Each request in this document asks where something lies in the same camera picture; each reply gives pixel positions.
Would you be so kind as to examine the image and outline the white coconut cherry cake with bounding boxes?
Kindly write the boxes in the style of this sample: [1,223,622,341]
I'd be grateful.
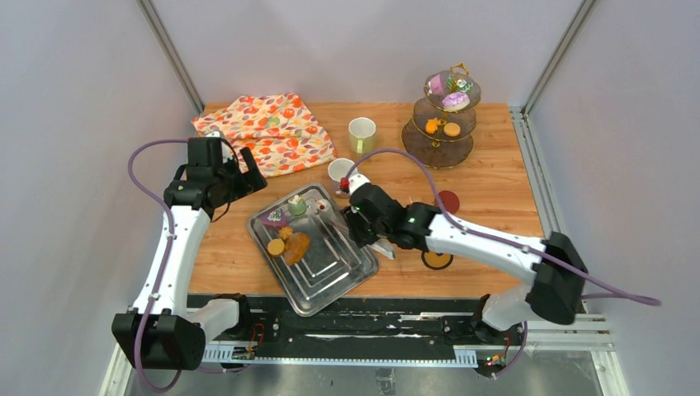
[315,199,332,213]

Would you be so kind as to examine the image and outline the purple cake slice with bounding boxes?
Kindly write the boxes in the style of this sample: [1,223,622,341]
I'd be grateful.
[259,208,288,229]

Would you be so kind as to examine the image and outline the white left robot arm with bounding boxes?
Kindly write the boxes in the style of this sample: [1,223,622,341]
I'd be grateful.
[111,132,267,370]

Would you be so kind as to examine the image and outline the silver white tongs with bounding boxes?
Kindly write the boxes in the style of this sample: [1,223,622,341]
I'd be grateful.
[322,210,397,262]

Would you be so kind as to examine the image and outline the floral orange cloth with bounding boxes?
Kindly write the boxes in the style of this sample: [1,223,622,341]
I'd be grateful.
[192,92,337,178]

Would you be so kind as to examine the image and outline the silver metal tray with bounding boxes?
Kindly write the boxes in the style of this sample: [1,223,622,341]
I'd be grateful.
[247,183,379,317]

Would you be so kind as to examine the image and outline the green kiwi cake slice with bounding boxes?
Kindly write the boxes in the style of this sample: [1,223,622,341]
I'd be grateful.
[446,77,474,94]

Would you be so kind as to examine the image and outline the brown bread roll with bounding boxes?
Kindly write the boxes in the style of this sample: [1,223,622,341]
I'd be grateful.
[282,232,311,266]

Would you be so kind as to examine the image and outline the pink frosted donut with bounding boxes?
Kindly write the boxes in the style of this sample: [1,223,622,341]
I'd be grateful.
[442,92,471,112]

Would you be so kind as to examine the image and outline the swirl butter cookie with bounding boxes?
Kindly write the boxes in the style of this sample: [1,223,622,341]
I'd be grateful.
[278,226,294,241]

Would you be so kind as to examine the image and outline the orange fish-shaped cookie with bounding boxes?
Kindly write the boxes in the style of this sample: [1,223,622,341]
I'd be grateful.
[424,118,440,134]

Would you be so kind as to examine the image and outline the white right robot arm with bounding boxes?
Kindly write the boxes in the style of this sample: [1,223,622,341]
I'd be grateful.
[341,174,588,344]

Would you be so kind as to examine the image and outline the black table front rail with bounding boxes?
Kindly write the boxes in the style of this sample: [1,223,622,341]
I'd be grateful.
[205,296,524,368]

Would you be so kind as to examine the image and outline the red round coaster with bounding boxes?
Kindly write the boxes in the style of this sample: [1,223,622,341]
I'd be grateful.
[438,190,461,215]

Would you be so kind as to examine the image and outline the green mug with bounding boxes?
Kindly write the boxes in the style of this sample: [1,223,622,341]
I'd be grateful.
[348,117,376,157]

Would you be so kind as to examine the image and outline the pink mug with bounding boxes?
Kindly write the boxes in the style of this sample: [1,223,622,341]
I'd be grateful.
[328,158,354,198]

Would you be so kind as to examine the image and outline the three-tier glass cake stand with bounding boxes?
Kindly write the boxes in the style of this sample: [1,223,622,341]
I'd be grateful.
[401,63,481,169]

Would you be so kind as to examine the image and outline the round yellow cracker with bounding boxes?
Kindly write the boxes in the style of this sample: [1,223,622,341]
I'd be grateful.
[443,122,461,138]
[267,238,286,257]

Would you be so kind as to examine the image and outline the green round cupcake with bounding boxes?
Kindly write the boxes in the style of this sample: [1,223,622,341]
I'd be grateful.
[287,195,308,216]

